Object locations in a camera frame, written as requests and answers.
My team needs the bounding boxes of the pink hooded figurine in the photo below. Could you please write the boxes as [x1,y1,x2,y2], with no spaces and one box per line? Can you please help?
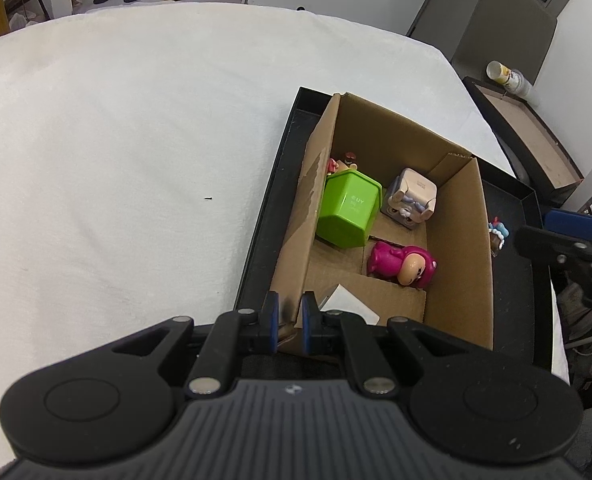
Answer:
[366,241,437,290]

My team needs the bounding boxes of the grey cabinet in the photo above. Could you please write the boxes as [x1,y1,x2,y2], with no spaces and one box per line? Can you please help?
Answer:
[407,0,559,88]

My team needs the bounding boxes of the brown cardboard box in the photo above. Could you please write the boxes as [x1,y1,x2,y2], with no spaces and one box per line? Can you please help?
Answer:
[268,92,495,356]

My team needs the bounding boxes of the black shallow tray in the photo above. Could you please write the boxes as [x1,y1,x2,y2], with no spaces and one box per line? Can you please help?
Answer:
[233,86,554,373]

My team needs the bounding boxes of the white paper sheet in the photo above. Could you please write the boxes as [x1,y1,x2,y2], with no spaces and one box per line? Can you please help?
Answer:
[321,284,381,327]

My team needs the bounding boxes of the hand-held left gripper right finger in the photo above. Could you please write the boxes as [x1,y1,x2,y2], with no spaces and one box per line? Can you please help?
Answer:
[301,291,472,396]

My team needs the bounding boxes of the brown-haired doll figurine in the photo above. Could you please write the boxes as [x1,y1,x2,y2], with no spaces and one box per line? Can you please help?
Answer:
[326,152,359,176]

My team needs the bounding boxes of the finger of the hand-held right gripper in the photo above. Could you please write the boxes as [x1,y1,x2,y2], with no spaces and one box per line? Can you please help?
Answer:
[545,209,592,247]
[513,225,585,269]

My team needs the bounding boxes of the beige block-headed figurine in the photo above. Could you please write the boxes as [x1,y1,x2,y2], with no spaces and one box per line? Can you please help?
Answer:
[380,167,437,231]

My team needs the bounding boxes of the white and yellow bottle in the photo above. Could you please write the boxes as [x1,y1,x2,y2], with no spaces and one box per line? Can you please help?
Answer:
[486,60,533,98]

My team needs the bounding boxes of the green plastic cup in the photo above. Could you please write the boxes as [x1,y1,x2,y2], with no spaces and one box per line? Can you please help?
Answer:
[316,168,383,249]

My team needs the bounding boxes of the dark tray with brown base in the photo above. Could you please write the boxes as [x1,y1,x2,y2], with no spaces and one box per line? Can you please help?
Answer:
[462,76,585,202]

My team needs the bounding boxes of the blue-haired small figurine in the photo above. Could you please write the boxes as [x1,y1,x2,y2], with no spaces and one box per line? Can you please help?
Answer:
[487,216,511,258]

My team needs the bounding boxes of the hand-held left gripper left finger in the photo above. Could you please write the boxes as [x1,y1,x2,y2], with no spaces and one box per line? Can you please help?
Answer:
[110,291,279,398]

